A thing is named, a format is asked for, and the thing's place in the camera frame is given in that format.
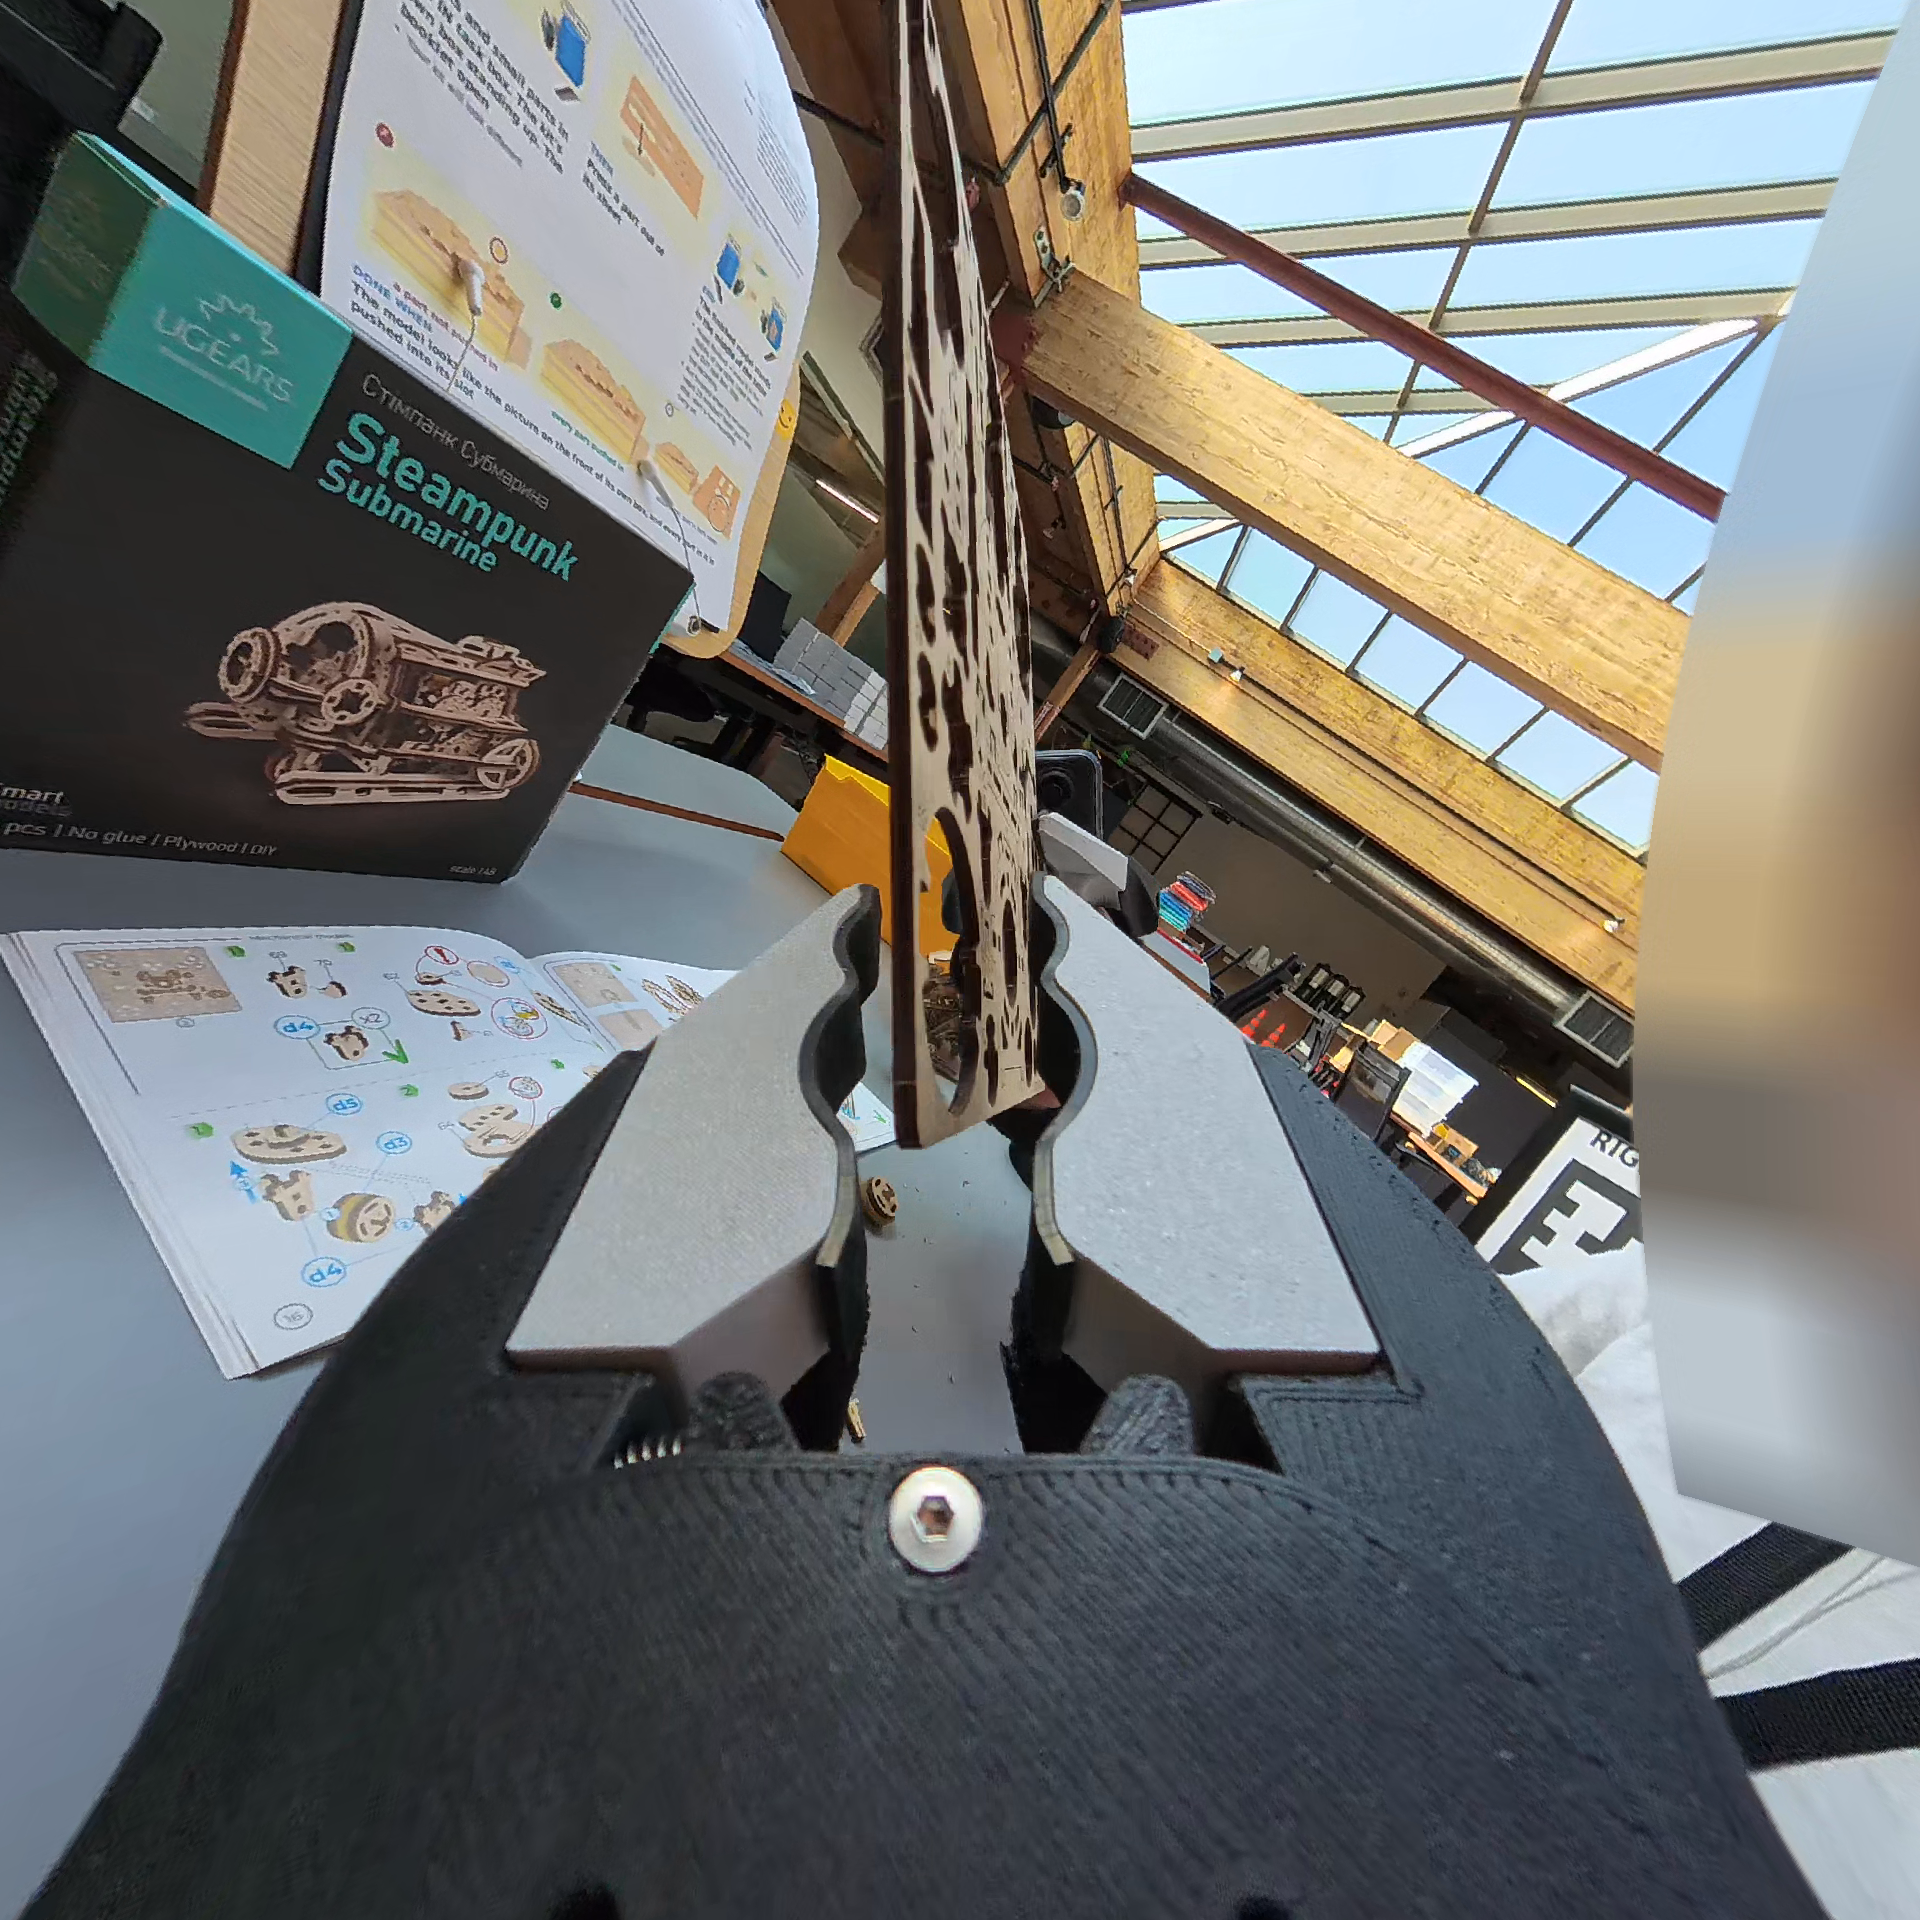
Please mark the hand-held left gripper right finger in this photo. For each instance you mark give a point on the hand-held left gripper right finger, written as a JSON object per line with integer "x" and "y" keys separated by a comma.
{"x": 1197, "y": 1199}

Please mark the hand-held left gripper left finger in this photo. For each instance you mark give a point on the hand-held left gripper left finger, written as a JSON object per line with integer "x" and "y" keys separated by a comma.
{"x": 690, "y": 1199}

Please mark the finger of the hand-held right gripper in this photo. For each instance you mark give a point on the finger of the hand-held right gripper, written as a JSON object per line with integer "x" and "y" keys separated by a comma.
{"x": 1089, "y": 858}

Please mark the plywood parts sheet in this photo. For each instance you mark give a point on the plywood parts sheet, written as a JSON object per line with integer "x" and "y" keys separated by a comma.
{"x": 960, "y": 601}

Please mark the grey desk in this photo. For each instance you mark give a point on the grey desk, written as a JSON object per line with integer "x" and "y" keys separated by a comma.
{"x": 90, "y": 1501}

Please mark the multicoloured stacked trays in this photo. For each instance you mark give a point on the multicoloured stacked trays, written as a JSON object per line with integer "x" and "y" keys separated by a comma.
{"x": 1187, "y": 905}

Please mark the partly built wooden model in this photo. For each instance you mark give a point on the partly built wooden model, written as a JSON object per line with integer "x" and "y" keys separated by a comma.
{"x": 938, "y": 1011}

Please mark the yellow plastic bin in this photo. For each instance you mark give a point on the yellow plastic bin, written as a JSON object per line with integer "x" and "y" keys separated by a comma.
{"x": 844, "y": 840}

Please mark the stack of small white boxes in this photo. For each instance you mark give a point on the stack of small white boxes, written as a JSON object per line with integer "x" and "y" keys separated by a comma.
{"x": 835, "y": 668}

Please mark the framed marker code sign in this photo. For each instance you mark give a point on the framed marker code sign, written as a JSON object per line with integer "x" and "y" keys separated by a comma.
{"x": 1559, "y": 1199}

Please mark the person's white shirt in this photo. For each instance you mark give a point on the person's white shirt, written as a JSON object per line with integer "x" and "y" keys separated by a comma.
{"x": 1570, "y": 1336}

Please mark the open instruction booklet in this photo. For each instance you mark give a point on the open instruction booklet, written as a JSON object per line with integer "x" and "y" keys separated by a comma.
{"x": 177, "y": 1055}

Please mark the black model kit box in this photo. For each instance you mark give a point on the black model kit box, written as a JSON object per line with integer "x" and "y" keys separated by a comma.
{"x": 296, "y": 721}

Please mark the paper instruction poster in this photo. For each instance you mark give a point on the paper instruction poster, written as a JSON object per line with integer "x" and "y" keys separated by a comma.
{"x": 600, "y": 297}

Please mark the wall air vent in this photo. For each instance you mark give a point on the wall air vent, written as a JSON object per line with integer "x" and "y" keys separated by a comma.
{"x": 1587, "y": 1027}
{"x": 1124, "y": 702}

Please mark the metal ventilation duct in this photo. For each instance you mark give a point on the metal ventilation duct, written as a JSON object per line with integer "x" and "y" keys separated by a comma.
{"x": 1316, "y": 850}

